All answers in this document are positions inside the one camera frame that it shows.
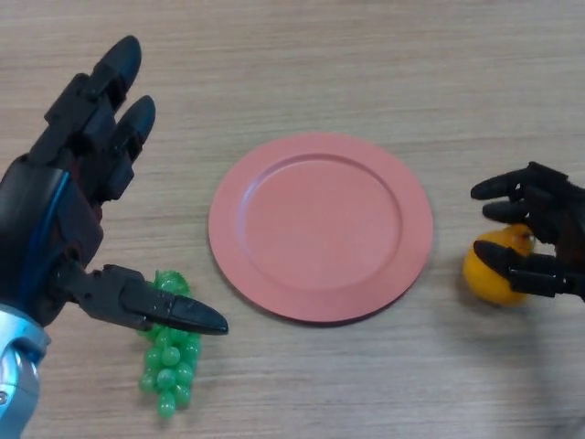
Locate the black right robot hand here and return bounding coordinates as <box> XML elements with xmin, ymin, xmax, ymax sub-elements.
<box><xmin>469</xmin><ymin>160</ymin><xmax>585</xmax><ymax>303</ymax></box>

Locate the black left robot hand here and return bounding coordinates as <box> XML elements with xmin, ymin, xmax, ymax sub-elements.
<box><xmin>0</xmin><ymin>35</ymin><xmax>229</xmax><ymax>337</ymax></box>

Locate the yellow pear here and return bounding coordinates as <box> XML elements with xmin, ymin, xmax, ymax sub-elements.
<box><xmin>462</xmin><ymin>223</ymin><xmax>537</xmax><ymax>307</ymax></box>

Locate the pink round plate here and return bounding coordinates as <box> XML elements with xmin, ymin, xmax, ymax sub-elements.
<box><xmin>207</xmin><ymin>132</ymin><xmax>434</xmax><ymax>327</ymax></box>

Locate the green grape bunch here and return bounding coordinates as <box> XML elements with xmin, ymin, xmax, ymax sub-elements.
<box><xmin>136</xmin><ymin>268</ymin><xmax>202</xmax><ymax>421</ymax></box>

